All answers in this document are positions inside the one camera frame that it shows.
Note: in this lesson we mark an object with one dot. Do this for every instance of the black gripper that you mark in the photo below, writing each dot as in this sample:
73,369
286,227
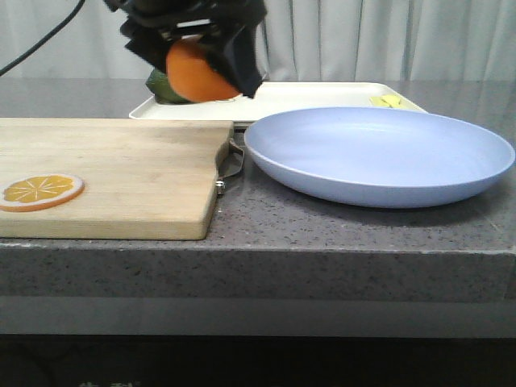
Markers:
230,49

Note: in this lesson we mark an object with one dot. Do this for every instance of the orange slice coaster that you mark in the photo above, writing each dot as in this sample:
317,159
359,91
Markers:
40,192

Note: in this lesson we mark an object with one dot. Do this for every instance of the wooden cutting board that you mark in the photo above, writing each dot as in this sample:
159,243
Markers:
144,179

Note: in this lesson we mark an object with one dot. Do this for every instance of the dark green lime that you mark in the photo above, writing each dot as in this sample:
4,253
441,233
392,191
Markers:
158,84

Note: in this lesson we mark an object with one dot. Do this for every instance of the cream white tray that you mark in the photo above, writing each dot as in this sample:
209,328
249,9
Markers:
273,98

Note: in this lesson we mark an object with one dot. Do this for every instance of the grey curtain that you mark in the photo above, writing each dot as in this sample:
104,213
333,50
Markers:
318,41

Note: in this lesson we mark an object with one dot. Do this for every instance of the metal cutting board handle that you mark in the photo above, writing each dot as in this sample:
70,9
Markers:
231,166

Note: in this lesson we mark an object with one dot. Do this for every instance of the light blue plate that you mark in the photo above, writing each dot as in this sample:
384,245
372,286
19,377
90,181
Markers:
378,157

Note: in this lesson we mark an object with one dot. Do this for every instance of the orange mandarin fruit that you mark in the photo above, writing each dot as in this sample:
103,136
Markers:
190,75

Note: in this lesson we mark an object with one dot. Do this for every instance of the yellow plastic utensil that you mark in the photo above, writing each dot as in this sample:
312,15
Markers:
392,100
378,102

